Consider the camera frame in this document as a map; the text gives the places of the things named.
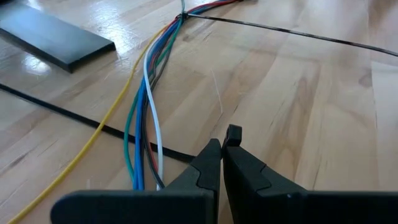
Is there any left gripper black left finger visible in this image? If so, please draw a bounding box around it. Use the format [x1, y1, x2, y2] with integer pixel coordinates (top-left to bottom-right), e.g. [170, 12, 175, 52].
[51, 139, 222, 224]

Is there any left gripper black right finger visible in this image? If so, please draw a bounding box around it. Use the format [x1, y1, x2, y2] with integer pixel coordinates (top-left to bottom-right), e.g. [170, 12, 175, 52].
[222, 146, 398, 224]

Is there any white cable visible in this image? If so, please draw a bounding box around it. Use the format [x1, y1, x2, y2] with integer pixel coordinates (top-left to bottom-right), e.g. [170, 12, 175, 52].
[142, 30, 165, 191]

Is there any black zip tie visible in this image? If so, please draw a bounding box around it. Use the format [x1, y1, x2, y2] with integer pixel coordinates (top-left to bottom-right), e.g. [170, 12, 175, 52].
[178, 11, 398, 58]
[0, 83, 243, 164]

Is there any black cable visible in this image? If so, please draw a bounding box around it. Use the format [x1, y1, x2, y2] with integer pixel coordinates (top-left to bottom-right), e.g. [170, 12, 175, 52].
[141, 46, 172, 189]

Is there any black duct cover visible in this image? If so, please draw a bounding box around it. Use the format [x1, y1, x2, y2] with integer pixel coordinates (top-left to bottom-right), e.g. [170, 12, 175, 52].
[0, 2, 116, 74]

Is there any bundle of coloured wires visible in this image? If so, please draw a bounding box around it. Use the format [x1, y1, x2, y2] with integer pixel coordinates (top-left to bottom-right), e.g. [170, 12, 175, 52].
[146, 0, 240, 175]

